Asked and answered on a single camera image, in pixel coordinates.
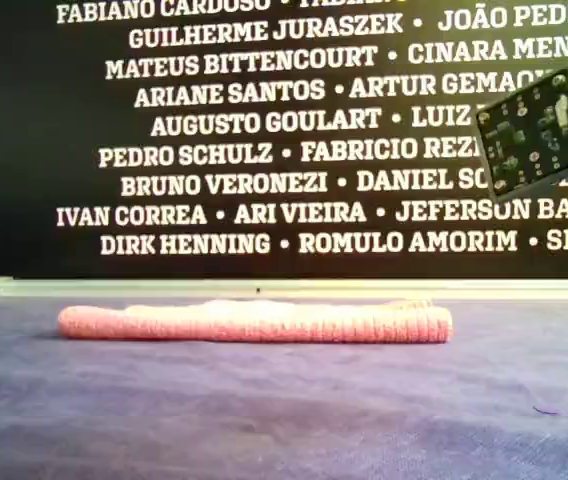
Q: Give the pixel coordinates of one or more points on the pink terry cloth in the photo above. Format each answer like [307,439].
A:
[264,325]

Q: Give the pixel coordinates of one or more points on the purple round sticker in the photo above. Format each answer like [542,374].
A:
[546,411]

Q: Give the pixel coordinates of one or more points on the blue nonwoven table cover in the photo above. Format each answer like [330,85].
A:
[264,410]

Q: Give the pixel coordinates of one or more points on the black banner with white names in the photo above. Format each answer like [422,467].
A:
[39,150]

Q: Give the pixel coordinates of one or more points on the aluminium table frame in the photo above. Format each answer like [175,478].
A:
[114,289]

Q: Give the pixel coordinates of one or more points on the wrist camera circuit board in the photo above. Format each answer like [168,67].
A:
[529,135]

